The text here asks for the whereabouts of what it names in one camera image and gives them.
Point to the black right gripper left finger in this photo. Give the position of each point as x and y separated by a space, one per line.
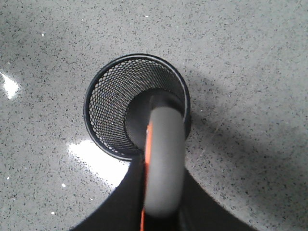
121 211

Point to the black mesh pen bucket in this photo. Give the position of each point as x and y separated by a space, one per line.
121 96

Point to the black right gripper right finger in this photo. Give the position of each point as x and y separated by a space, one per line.
200 212

